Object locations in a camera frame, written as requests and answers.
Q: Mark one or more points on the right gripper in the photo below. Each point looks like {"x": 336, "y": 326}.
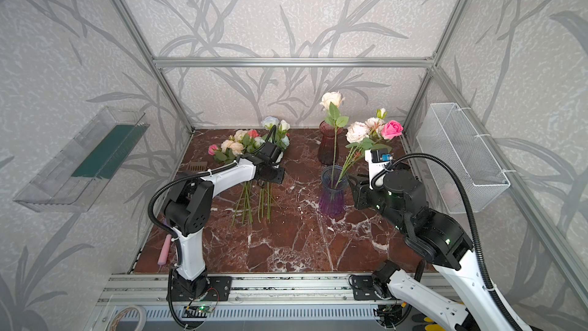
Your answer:
{"x": 360, "y": 191}

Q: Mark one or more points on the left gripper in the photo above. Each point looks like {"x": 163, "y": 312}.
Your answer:
{"x": 276, "y": 174}

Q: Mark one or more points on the blue purple glass vase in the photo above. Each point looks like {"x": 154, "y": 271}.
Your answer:
{"x": 334, "y": 183}

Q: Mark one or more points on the pale pink rose spray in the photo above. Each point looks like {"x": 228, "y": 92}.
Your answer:
{"x": 361, "y": 137}

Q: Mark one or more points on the pink rose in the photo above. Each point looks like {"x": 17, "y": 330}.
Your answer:
{"x": 388, "y": 131}

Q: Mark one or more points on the cream rose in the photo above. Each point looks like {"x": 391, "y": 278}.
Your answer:
{"x": 331, "y": 103}

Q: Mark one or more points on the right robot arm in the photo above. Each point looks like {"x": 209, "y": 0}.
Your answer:
{"x": 400, "y": 198}

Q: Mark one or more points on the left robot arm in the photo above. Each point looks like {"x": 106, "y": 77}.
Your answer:
{"x": 183, "y": 207}

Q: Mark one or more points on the red glass vase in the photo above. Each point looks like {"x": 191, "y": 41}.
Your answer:
{"x": 327, "y": 147}

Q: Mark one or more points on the flower bunch on table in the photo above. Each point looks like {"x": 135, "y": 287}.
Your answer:
{"x": 238, "y": 152}

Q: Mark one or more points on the brown slotted scoop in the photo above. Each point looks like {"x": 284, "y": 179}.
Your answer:
{"x": 196, "y": 167}

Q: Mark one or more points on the yellow work glove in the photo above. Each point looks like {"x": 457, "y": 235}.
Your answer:
{"x": 423, "y": 323}

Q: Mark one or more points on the purple pink garden rake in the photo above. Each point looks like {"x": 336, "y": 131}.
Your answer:
{"x": 164, "y": 253}

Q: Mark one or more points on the clear plastic tray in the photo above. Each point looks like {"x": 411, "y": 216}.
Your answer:
{"x": 73, "y": 180}

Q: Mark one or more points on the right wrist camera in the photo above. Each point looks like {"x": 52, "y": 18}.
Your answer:
{"x": 377, "y": 161}

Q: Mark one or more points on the white wire basket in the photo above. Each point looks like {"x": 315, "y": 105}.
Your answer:
{"x": 448, "y": 134}

